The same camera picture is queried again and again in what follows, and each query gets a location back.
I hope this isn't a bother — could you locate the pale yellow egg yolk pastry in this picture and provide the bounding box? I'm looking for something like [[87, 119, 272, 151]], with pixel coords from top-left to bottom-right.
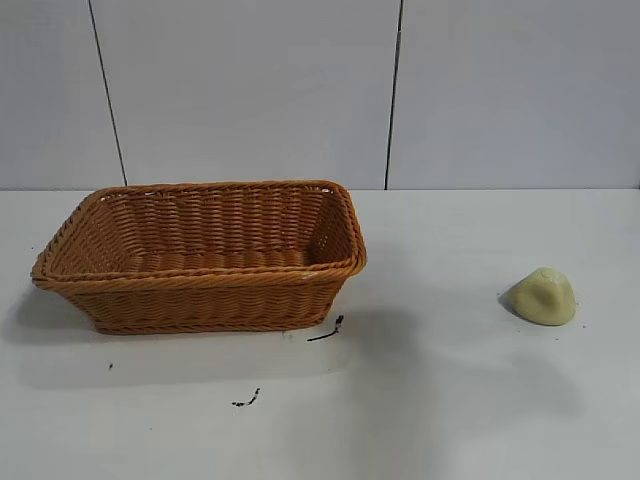
[[500, 266, 578, 328]]

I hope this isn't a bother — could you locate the brown woven wicker basket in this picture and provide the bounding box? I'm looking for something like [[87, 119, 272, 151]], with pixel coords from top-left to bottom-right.
[[30, 179, 369, 336]]

